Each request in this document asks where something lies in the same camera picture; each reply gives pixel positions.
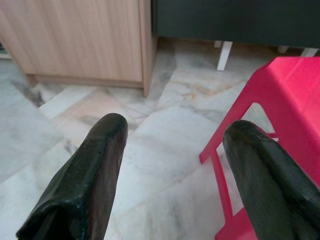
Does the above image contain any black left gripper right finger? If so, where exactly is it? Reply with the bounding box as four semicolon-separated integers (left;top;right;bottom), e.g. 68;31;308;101
222;119;320;240

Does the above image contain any dark green cabinet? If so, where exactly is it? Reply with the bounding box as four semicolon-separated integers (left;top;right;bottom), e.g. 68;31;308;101
151;0;320;49

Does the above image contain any light wood cabinet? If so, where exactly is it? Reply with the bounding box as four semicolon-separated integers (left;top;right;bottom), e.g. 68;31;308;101
0;0;159;98

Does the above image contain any red plastic stool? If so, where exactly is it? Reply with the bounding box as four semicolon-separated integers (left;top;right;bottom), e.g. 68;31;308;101
199;56;320;240

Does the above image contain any white cabinet leg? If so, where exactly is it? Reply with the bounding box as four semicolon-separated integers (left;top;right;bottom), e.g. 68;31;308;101
300;48;320;57
216;41;233;71

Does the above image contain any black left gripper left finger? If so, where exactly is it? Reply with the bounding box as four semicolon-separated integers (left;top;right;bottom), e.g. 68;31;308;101
15;112;130;240

